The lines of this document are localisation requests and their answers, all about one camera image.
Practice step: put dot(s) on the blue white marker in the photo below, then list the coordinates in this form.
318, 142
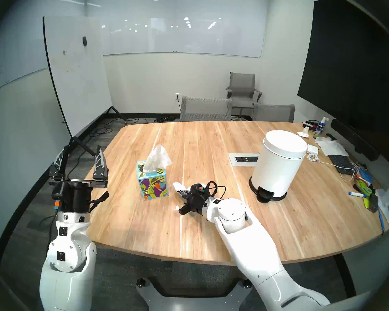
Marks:
358, 194

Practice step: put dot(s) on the rolling whiteboard on stand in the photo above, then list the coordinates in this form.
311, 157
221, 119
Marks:
77, 77

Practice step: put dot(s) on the white tissue sheet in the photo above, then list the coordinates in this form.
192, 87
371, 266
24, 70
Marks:
157, 158
179, 186

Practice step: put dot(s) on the wide glass wall whiteboard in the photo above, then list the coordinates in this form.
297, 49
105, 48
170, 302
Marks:
188, 35

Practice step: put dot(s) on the white pedal trash can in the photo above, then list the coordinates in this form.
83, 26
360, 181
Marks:
278, 164

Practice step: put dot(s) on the small crumpled white tissue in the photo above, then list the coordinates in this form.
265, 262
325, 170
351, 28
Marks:
304, 132

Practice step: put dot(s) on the colourful toucan tissue box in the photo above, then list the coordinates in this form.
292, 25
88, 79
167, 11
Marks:
153, 187

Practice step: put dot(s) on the dark block with yellow edge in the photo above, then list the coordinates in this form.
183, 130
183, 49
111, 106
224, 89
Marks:
371, 204

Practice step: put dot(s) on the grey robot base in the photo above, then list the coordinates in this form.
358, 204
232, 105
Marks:
188, 302

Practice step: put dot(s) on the black keyboard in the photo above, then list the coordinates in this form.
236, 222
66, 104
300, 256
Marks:
342, 164

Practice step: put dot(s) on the whiteboard cleaner spray bottle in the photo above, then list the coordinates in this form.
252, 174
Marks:
321, 129

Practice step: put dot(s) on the blue pen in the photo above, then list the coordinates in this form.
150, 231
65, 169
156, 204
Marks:
381, 219

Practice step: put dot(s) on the black red marker pack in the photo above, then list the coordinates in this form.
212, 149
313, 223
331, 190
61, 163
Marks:
310, 125

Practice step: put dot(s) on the white power adapter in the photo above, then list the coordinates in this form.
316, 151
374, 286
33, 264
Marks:
312, 149

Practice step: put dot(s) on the grey mesh office chair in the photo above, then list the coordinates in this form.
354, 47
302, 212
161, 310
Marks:
206, 109

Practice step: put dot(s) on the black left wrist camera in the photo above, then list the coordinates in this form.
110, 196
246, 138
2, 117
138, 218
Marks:
56, 198

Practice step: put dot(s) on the wall whiteboard with writing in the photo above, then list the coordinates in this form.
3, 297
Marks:
16, 51

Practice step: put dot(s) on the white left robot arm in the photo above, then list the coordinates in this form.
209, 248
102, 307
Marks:
68, 268

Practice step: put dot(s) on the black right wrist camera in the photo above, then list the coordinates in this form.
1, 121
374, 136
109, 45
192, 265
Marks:
198, 190

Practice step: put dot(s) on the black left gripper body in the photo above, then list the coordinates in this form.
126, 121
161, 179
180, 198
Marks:
76, 198

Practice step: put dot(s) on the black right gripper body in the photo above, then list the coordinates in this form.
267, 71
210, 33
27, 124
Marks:
197, 206

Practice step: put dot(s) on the grey armrest office chair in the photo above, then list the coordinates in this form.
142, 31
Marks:
243, 86

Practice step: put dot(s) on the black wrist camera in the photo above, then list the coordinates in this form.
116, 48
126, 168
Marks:
56, 198
198, 190

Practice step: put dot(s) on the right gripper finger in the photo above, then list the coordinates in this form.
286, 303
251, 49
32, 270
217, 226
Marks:
185, 197
186, 193

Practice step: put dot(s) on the table power outlet box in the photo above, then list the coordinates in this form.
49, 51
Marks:
243, 159

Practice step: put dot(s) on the grey fabric office chair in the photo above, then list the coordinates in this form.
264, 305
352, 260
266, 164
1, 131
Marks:
274, 113

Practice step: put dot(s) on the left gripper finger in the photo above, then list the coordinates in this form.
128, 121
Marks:
59, 167
100, 171

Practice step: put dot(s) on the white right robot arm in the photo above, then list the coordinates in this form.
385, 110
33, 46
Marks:
253, 248

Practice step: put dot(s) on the black video sound bar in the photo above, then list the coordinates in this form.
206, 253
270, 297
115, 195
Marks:
355, 138

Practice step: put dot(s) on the small black remote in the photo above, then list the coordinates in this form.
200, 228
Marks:
331, 137

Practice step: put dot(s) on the blue pouch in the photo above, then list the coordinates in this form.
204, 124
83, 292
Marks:
367, 176

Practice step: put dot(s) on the white paper towel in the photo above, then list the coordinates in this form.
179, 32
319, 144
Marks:
332, 146

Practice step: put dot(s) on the large black wall screen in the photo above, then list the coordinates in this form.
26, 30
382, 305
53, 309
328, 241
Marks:
350, 67

